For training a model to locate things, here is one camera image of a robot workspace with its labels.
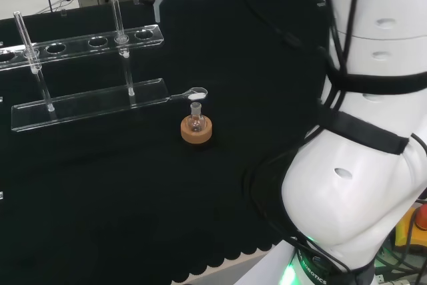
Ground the clear funnel stand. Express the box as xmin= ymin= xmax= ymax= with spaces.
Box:
xmin=0 ymin=0 xmax=169 ymax=133

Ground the round-bottom glass flask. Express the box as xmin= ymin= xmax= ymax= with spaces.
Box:
xmin=186 ymin=102 xmax=205 ymax=133

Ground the black bench cloth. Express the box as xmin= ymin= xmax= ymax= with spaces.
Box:
xmin=0 ymin=0 xmax=336 ymax=285

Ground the yellow stop button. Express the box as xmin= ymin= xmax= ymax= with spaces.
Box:
xmin=394 ymin=199 xmax=427 ymax=256

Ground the black cable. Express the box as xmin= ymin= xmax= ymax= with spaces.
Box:
xmin=232 ymin=0 xmax=338 ymax=69

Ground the cork ring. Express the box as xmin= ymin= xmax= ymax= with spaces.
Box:
xmin=180 ymin=115 xmax=214 ymax=146

